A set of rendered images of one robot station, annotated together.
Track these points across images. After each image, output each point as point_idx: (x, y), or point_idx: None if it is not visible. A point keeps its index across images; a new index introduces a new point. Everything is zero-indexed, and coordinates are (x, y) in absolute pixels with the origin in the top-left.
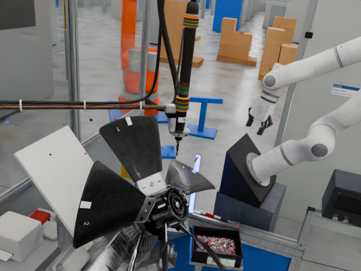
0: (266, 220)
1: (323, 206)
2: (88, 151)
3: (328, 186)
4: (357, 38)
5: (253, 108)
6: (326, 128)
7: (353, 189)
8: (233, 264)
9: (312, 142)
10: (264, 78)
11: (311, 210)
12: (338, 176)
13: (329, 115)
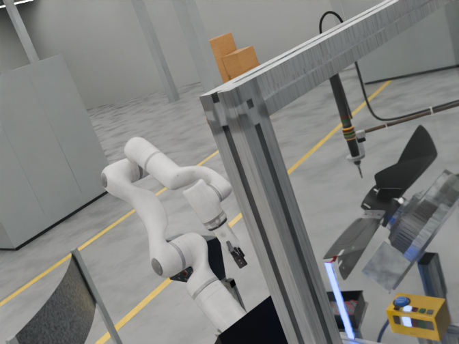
0: None
1: (220, 274)
2: None
3: (210, 260)
4: (143, 140)
5: (235, 237)
6: (173, 239)
7: (207, 235)
8: None
9: (203, 238)
10: (229, 183)
11: (231, 278)
12: (207, 239)
13: (163, 231)
